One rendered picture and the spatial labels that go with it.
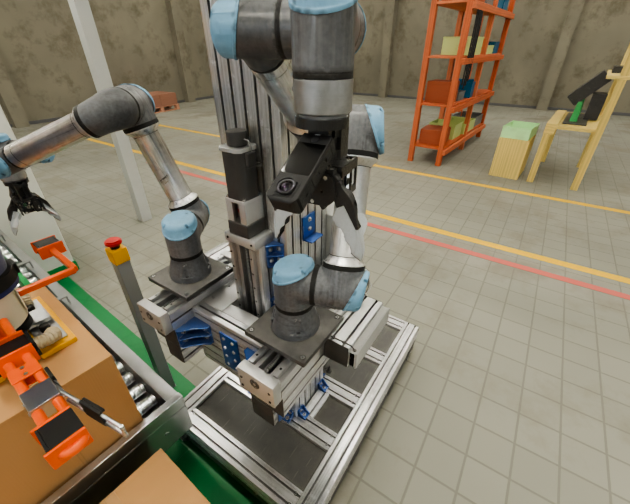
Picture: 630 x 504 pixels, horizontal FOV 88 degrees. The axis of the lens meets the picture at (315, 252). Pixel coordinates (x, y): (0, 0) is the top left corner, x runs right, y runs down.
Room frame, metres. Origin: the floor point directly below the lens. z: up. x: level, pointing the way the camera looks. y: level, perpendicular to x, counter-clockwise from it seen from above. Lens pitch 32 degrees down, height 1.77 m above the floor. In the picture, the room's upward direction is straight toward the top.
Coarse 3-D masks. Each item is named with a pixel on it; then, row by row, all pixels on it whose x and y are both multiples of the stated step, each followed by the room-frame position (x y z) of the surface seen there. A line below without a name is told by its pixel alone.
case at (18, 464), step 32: (64, 320) 0.85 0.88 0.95; (64, 352) 0.71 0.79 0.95; (96, 352) 0.71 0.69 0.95; (0, 384) 0.59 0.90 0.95; (32, 384) 0.59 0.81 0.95; (64, 384) 0.59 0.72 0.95; (96, 384) 0.64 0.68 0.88; (0, 416) 0.49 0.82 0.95; (128, 416) 0.67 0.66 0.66; (0, 448) 0.45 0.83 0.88; (32, 448) 0.49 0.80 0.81; (96, 448) 0.57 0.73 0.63; (0, 480) 0.42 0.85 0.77; (32, 480) 0.45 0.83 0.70; (64, 480) 0.49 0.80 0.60
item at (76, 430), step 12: (48, 420) 0.39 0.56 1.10; (60, 420) 0.39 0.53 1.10; (72, 420) 0.39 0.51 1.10; (36, 432) 0.37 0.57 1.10; (48, 432) 0.37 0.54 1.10; (60, 432) 0.37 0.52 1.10; (72, 432) 0.37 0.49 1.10; (84, 432) 0.37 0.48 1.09; (48, 444) 0.34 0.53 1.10; (60, 444) 0.34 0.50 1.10; (48, 456) 0.32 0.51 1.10
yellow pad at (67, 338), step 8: (32, 304) 0.90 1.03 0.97; (40, 304) 0.90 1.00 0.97; (48, 312) 0.87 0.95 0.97; (48, 320) 0.82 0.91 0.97; (56, 320) 0.83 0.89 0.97; (32, 328) 0.78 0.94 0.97; (40, 328) 0.76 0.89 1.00; (64, 328) 0.79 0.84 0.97; (32, 336) 0.75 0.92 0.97; (64, 336) 0.75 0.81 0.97; (72, 336) 0.75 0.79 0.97; (56, 344) 0.72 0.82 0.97; (64, 344) 0.73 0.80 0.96; (48, 352) 0.69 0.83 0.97
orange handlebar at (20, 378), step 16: (64, 256) 1.05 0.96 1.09; (64, 272) 0.94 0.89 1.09; (32, 288) 0.86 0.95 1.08; (0, 320) 0.70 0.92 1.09; (16, 368) 0.53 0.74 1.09; (32, 368) 0.53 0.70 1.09; (16, 384) 0.49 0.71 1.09; (64, 400) 0.45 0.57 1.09; (32, 416) 0.41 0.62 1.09; (80, 448) 0.35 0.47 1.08
